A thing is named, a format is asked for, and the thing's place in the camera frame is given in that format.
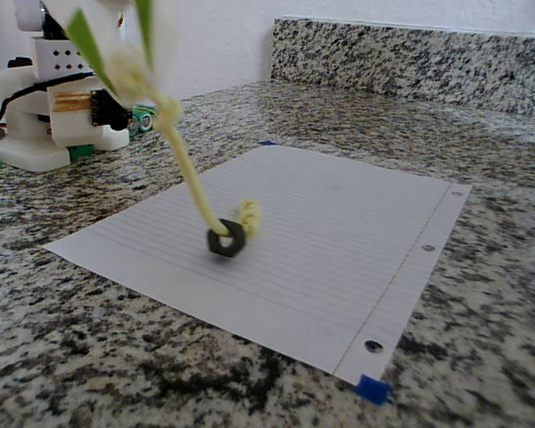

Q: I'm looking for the green round part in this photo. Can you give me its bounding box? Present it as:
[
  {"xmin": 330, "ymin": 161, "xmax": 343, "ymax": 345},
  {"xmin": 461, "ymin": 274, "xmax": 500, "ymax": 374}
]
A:
[{"xmin": 131, "ymin": 104, "xmax": 156, "ymax": 136}]

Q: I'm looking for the granite backsplash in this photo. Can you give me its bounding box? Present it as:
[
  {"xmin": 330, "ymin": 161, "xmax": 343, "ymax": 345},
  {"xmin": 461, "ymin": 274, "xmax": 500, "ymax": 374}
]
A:
[{"xmin": 270, "ymin": 16, "xmax": 535, "ymax": 119}]

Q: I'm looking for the yellow knotted rope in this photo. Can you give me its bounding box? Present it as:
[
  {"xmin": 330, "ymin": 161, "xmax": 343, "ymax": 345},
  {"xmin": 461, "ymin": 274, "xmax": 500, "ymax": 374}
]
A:
[{"xmin": 102, "ymin": 46, "xmax": 265, "ymax": 240}]

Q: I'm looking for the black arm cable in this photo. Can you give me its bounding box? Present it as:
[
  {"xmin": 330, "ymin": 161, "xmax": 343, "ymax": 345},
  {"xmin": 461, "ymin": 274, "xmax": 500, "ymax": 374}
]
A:
[{"xmin": 0, "ymin": 70, "xmax": 99, "ymax": 125}]

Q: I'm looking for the black circuit board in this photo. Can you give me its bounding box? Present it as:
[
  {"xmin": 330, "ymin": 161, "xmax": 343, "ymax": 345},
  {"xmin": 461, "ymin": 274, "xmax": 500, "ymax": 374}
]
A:
[{"xmin": 90, "ymin": 87, "xmax": 133, "ymax": 131}]

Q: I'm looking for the lined paper sheet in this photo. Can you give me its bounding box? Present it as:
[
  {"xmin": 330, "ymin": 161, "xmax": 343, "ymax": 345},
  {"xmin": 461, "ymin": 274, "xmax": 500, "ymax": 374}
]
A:
[{"xmin": 42, "ymin": 144, "xmax": 473, "ymax": 385}]

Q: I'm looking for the black hex nut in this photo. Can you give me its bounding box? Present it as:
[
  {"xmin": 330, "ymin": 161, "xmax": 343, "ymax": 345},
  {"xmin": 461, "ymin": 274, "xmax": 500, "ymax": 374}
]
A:
[{"xmin": 205, "ymin": 217, "xmax": 247, "ymax": 259}]

